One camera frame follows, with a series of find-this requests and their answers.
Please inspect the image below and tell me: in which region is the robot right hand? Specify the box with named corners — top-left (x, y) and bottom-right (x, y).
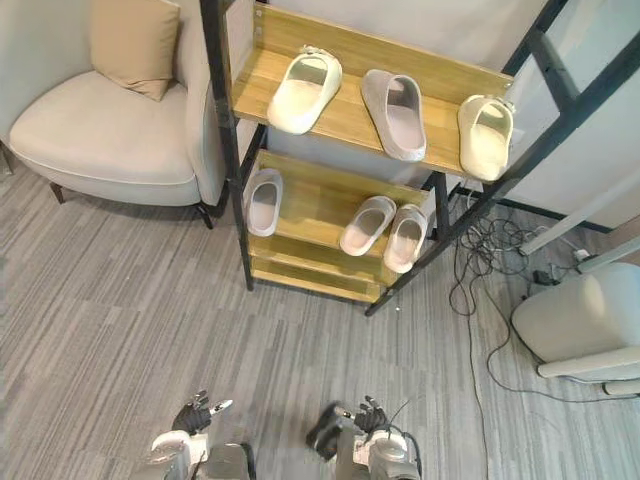
top-left (332, 395), bottom-right (390, 435)

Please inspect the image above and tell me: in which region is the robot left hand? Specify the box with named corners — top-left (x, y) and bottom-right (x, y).
top-left (171, 389), bottom-right (235, 435)

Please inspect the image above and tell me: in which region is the robot dark right foot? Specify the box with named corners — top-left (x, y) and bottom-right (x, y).
top-left (305, 408), bottom-right (347, 462)

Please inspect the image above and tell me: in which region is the robot silver left leg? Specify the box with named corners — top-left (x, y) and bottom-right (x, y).
top-left (205, 441), bottom-right (257, 480)

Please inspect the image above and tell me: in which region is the narrow wooden shelf board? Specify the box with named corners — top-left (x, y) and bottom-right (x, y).
top-left (248, 253), bottom-right (397, 305)

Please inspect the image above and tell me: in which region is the pale pink slipper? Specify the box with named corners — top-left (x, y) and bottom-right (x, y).
top-left (383, 202), bottom-right (429, 274)
top-left (339, 195), bottom-right (398, 258)

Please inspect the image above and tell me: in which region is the short wooden shelf board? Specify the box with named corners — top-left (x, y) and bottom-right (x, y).
top-left (247, 148), bottom-right (437, 275)

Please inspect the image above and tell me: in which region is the black power adapter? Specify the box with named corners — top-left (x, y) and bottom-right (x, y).
top-left (531, 268), bottom-right (565, 287)

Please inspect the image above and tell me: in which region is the pale grey slipper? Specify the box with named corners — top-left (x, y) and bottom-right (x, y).
top-left (242, 168), bottom-right (285, 238)

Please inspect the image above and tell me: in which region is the white rounded appliance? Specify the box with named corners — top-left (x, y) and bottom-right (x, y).
top-left (511, 261), bottom-right (640, 397)

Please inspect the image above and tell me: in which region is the white metal bar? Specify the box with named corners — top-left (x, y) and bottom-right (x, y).
top-left (518, 167), bottom-right (640, 257)

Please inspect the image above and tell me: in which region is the beige upholstered armchair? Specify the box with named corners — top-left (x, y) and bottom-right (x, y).
top-left (8, 0), bottom-right (232, 230)

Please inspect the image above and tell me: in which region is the cream rubber slipper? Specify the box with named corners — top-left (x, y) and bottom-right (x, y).
top-left (266, 44), bottom-right (344, 137)
top-left (457, 93), bottom-right (516, 183)

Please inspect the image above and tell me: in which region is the grey fabric slipper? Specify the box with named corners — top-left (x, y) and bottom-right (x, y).
top-left (360, 68), bottom-right (428, 163)

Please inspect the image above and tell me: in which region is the wide wooden shelf board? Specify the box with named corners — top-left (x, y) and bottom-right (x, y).
top-left (230, 3), bottom-right (517, 188)

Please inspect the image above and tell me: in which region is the tan square cushion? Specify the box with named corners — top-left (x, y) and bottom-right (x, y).
top-left (89, 0), bottom-right (182, 103)

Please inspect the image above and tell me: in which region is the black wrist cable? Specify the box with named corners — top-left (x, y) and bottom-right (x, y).
top-left (387, 397), bottom-right (424, 459)

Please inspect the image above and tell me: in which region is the long black floor cable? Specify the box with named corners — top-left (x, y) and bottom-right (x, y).
top-left (448, 279), bottom-right (640, 480)

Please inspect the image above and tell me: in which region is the tangled black cable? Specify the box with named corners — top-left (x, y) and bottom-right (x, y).
top-left (448, 180), bottom-right (556, 314)

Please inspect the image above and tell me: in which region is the black metal rack frame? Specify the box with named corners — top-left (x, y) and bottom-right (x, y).
top-left (198, 0), bottom-right (640, 318)

